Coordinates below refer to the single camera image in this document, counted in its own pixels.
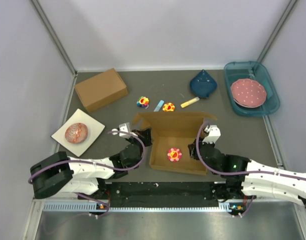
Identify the brown cardboard box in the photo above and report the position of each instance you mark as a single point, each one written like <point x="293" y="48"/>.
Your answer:
<point x="175" y="130"/>
<point x="101" y="90"/>

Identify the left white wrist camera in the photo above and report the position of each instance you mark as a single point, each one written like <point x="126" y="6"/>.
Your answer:
<point x="124" y="131"/>

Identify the orange plush flower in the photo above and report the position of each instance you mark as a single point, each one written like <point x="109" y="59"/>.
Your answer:
<point x="168" y="107"/>

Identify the dark blue teardrop dish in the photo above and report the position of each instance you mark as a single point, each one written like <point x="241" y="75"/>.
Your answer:
<point x="203" y="85"/>

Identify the rainbow plush flower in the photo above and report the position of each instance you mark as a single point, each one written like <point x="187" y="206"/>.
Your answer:
<point x="143" y="102"/>

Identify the white square board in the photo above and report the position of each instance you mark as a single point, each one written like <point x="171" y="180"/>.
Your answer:
<point x="94" y="126"/>

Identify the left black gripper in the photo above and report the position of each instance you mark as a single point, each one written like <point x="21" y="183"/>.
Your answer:
<point x="146" y="135"/>

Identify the teal transparent plastic bin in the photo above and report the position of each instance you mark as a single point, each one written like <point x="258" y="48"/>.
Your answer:
<point x="255" y="71"/>

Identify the red patterned bowl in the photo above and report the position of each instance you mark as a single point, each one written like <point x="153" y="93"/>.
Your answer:
<point x="76" y="133"/>

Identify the closed brown cardboard box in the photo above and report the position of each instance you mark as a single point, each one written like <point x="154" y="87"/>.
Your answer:
<point x="101" y="90"/>

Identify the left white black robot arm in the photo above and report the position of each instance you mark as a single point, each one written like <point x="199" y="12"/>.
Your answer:
<point x="60" y="173"/>

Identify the yellow highlighter pen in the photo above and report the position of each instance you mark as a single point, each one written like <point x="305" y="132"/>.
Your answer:
<point x="189" y="102"/>

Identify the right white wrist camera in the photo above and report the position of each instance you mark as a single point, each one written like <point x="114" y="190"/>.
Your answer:
<point x="211" y="134"/>

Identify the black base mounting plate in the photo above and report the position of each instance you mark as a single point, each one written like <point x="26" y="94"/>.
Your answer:
<point x="167" y="194"/>

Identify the pink polka dot plate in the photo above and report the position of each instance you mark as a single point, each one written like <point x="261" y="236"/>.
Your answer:
<point x="248" y="93"/>

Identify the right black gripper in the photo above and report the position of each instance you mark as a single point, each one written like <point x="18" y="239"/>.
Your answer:
<point x="193" y="150"/>

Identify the pink plush flower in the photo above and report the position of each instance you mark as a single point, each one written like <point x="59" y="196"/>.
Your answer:
<point x="174" y="154"/>

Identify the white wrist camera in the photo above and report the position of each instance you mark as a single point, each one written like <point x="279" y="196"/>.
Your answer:
<point x="211" y="134"/>
<point x="124" y="131"/>

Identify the light blue highlighter pen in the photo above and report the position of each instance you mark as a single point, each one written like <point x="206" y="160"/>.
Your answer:
<point x="159" y="106"/>

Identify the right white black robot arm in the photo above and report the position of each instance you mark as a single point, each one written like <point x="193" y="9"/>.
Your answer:
<point x="245" y="177"/>

